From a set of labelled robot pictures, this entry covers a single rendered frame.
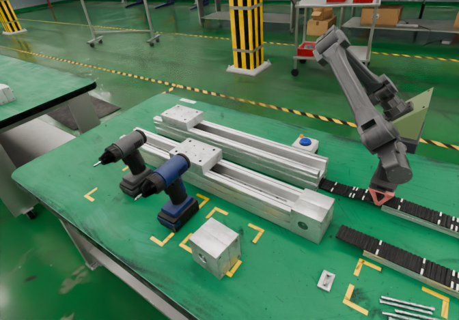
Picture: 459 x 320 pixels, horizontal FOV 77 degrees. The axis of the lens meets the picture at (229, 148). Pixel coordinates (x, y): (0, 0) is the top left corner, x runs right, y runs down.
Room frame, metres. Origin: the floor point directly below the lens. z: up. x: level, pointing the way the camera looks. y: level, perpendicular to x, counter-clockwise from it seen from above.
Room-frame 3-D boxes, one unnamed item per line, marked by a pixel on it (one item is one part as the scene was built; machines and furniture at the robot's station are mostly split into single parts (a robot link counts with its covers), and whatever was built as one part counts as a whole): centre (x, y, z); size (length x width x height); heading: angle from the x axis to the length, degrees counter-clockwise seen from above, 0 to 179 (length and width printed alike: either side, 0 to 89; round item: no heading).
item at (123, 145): (0.81, 0.37, 0.89); 0.20 x 0.08 x 0.22; 142
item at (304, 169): (1.00, 0.00, 0.82); 0.80 x 0.10 x 0.09; 50
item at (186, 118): (1.16, 0.19, 0.87); 0.16 x 0.11 x 0.07; 50
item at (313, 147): (0.92, -0.29, 0.81); 0.10 x 0.08 x 0.06; 140
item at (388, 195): (0.61, -0.44, 0.85); 0.07 x 0.07 x 0.09; 50
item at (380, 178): (0.62, -0.45, 0.92); 0.10 x 0.07 x 0.07; 140
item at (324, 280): (0.39, -0.21, 0.78); 0.05 x 0.03 x 0.01; 143
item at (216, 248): (0.50, 0.06, 0.83); 0.11 x 0.10 x 0.10; 136
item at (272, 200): (0.85, 0.12, 0.82); 0.80 x 0.10 x 0.09; 50
